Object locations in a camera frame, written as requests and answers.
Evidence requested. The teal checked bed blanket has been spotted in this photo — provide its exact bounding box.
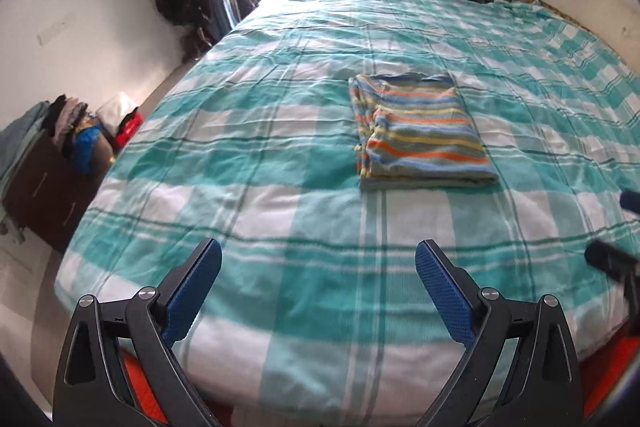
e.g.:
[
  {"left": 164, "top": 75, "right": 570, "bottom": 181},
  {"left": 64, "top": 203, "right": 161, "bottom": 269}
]
[{"left": 53, "top": 0, "right": 640, "bottom": 415}]

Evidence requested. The cream padded headboard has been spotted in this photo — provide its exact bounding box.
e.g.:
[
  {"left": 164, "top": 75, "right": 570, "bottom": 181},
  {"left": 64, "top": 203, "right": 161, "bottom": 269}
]
[{"left": 539, "top": 0, "right": 640, "bottom": 75}]

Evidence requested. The brown wooden cabinet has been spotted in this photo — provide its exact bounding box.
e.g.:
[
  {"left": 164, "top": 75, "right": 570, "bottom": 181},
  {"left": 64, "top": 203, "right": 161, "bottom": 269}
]
[{"left": 1, "top": 132, "right": 110, "bottom": 254}]

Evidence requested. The striped knitted sweater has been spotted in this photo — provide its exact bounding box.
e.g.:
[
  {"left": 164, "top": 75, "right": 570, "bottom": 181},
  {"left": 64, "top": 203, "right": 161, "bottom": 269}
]
[{"left": 348, "top": 72, "right": 501, "bottom": 192}]

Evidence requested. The white bag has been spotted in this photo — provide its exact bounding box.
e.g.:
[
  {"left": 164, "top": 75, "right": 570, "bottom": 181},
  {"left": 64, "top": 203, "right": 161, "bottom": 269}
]
[{"left": 95, "top": 91, "right": 139, "bottom": 134}]

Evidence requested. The pile of folded clothes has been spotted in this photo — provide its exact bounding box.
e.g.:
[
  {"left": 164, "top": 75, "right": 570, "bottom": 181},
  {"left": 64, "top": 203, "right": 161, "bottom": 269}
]
[{"left": 47, "top": 94, "right": 95, "bottom": 144}]

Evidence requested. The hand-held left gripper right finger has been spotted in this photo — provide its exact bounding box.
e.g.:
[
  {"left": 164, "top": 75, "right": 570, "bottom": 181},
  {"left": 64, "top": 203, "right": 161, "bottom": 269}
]
[{"left": 415, "top": 239, "right": 585, "bottom": 427}]

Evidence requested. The blue plastic bag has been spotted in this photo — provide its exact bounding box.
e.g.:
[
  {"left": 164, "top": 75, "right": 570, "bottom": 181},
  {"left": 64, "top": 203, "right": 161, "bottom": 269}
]
[{"left": 74, "top": 127, "right": 102, "bottom": 174}]

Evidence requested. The red bag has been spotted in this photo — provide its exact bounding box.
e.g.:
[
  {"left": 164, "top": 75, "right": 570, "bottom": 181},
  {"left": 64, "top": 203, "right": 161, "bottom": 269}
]
[{"left": 112, "top": 109, "right": 144, "bottom": 154}]

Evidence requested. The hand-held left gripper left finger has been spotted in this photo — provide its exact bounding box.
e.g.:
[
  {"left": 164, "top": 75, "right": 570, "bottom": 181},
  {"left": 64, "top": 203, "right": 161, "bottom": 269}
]
[{"left": 52, "top": 238, "right": 223, "bottom": 427}]

